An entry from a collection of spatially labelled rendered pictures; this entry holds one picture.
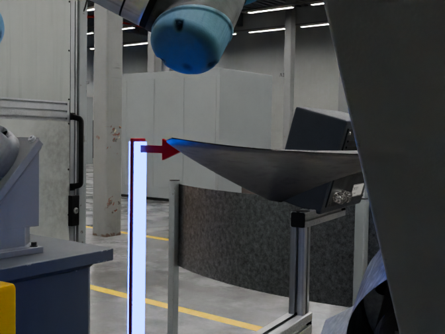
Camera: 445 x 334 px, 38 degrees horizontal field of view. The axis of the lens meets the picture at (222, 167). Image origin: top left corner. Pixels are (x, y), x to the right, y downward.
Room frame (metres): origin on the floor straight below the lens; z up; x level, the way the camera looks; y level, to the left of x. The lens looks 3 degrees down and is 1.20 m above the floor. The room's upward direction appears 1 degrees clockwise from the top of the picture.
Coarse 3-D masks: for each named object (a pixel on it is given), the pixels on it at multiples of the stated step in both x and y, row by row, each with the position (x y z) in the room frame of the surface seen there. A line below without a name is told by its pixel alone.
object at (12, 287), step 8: (0, 288) 0.51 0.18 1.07; (8, 288) 0.52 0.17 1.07; (0, 296) 0.51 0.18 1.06; (8, 296) 0.52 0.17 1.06; (0, 304) 0.51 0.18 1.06; (8, 304) 0.52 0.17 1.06; (0, 312) 0.51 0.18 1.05; (8, 312) 0.52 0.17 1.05; (0, 320) 0.51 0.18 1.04; (8, 320) 0.52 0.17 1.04; (0, 328) 0.51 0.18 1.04; (8, 328) 0.52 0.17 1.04
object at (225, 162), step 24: (192, 144) 0.60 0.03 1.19; (216, 144) 0.58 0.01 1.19; (216, 168) 0.69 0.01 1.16; (240, 168) 0.68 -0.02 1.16; (264, 168) 0.68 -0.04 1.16; (288, 168) 0.67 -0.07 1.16; (312, 168) 0.67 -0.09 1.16; (336, 168) 0.67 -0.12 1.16; (360, 168) 0.67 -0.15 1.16; (264, 192) 0.75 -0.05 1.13; (288, 192) 0.75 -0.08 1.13
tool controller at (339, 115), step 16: (304, 112) 1.25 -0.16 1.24; (320, 112) 1.24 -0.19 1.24; (336, 112) 1.39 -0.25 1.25; (304, 128) 1.25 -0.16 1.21; (320, 128) 1.23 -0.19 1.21; (336, 128) 1.21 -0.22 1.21; (288, 144) 1.26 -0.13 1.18; (304, 144) 1.24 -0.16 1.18; (320, 144) 1.23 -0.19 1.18; (336, 144) 1.21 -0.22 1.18; (352, 144) 1.26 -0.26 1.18; (352, 176) 1.33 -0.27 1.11; (304, 192) 1.24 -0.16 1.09; (320, 192) 1.23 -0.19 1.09; (336, 192) 1.25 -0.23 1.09; (352, 192) 1.36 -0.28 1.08; (304, 208) 1.24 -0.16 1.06; (320, 208) 1.23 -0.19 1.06; (336, 208) 1.31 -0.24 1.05
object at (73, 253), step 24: (48, 240) 1.15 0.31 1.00; (0, 264) 0.93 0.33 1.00; (24, 264) 0.94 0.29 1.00; (48, 264) 0.97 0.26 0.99; (72, 264) 1.01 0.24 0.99; (24, 288) 0.95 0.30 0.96; (48, 288) 0.99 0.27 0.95; (72, 288) 1.03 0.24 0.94; (24, 312) 0.95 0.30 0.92; (48, 312) 0.99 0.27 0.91; (72, 312) 1.03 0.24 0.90
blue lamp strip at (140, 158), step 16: (144, 144) 0.74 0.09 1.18; (144, 160) 0.74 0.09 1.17; (144, 176) 0.74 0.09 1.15; (144, 192) 0.74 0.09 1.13; (144, 208) 0.74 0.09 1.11; (144, 224) 0.74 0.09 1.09; (144, 240) 0.74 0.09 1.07; (144, 256) 0.74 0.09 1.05; (144, 272) 0.74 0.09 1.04; (144, 288) 0.74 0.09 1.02; (144, 304) 0.74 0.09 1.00
